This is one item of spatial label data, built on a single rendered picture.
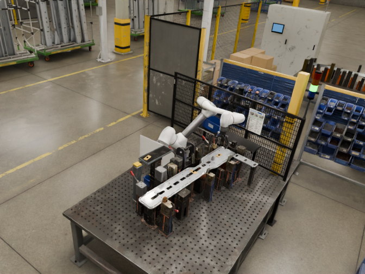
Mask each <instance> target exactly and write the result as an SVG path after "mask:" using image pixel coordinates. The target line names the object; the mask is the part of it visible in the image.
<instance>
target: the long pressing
mask: <svg viewBox="0 0 365 274"><path fill-rule="evenodd" d="M218 154H222V155H221V156H220V157H216V155H218ZM230 154H231V155H232V157H233V156H234V155H235V154H236V153H235V152H233V151H231V150H229V149H227V148H226V149H225V147H223V146H221V147H219V148H217V149H215V150H214V151H212V152H211V153H209V154H207V155H206V156H204V157H202V158H201V161H202V163H201V164H199V165H198V166H196V167H188V168H186V169H184V170H183V171H181V172H179V173H178V174H176V175H175V176H173V177H172V178H170V179H168V180H167V181H165V182H163V183H162V184H160V185H158V186H157V187H155V188H154V189H152V190H151V191H149V192H147V193H146V194H144V195H142V196H141V197H139V202H140V203H141V204H143V205H144V206H145V207H147V208H148V209H154V208H155V207H157V206H158V205H160V204H161V202H162V199H163V197H165V196H166V197H167V199H169V198H170V197H172V196H173V195H175V194H176V193H177V192H179V191H180V190H182V189H183V188H185V187H186V186H188V185H189V184H191V183H192V182H194V181H195V180H196V179H198V178H199V177H201V176H202V175H204V174H205V173H206V170H207V168H208V167H210V168H211V169H215V168H218V167H219V166H221V165H222V164H224V163H225V162H226V161H227V159H228V156H229V155H230ZM212 156H214V160H211V157H212ZM232 157H231V158H232ZM208 161H210V163H209V164H208V163H207V162H208ZM204 164H205V165H206V166H204V167H202V165H204ZM199 167H200V168H201V169H200V170H198V171H197V174H194V173H193V174H192V175H190V176H189V177H186V176H187V175H188V174H189V173H191V171H190V170H196V169H197V168H199ZM183 177H185V178H186V179H184V180H183V181H181V180H180V179H182V178H183ZM175 182H179V183H178V184H177V185H173V184H174V183H175ZM169 186H172V188H170V189H169V190H167V189H166V188H168V187H169ZM161 191H165V192H164V193H163V194H161V195H158V196H157V193H160V192H161ZM154 196H157V198H155V199H153V200H151V198H152V197H154Z"/></svg>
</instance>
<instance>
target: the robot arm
mask: <svg viewBox="0 0 365 274"><path fill-rule="evenodd" d="M197 103H198V104H199V105H200V106H201V108H202V112H201V113H200V114H199V115H198V116H197V117H196V118H195V119H194V120H193V121H192V122H191V123H190V125H189V126H188V127H187V128H186V129H185V130H184V131H183V132H182V133H178V134H175V130H174V128H172V127H166V128H165V129H164V130H163V131H162V133H161V134H160V136H159V138H158V140H157V141H156V142H158V143H160V144H162V145H165V146H167V147H168V145H171V146H172V147H173V148H175V149H177V148H178V147H184V148H185V147H186V144H187V138H188V137H189V136H190V135H191V134H192V133H193V132H194V131H195V130H196V129H197V128H198V127H199V125H200V124H201V123H202V122H203V121H204V120H205V119H206V118H208V117H211V116H215V115H217V113H219V114H222V115H221V120H220V128H219V129H220V132H219V131H218V132H217V134H216V135H215V136H214V138H215V144H217V138H218V137H222V138H223V139H224V140H225V142H226V144H225V149H226V148H227V146H228V144H229V143H230V142H229V138H228V136H227V135H226V132H227V130H228V125H230V124H238V123H242V122H243V121H244V119H245V117H244V115H243V114H239V113H236V112H233V113H232V112H230V111H227V110H223V109H220V108H217V107H216V106H215V105H214V104H213V103H212V102H210V101H209V100H208V99H206V98H204V97H198V99H197ZM218 134H219V136H218V137H216V136H217V135H218Z"/></svg>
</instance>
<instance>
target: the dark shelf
mask: <svg viewBox="0 0 365 274"><path fill-rule="evenodd" d="M198 128H199V129H201V130H203V131H205V132H207V133H209V134H210V133H211V134H212V135H215V134H214V133H213V132H212V131H210V130H208V129H207V128H205V127H203V122H202V123H201V124H200V125H199V127H198ZM226 135H227V136H228V138H229V142H230V144H231V143H232V141H234V140H235V141H237V147H238V146H240V145H242V146H244V147H246V151H247V152H249V153H251V154H253V153H254V152H255V151H257V150H258V149H259V148H261V145H259V144H256V143H254V142H252V141H250V140H248V139H245V138H243V137H241V136H239V135H237V134H235V133H232V132H230V131H228V130H227V132H226Z"/></svg>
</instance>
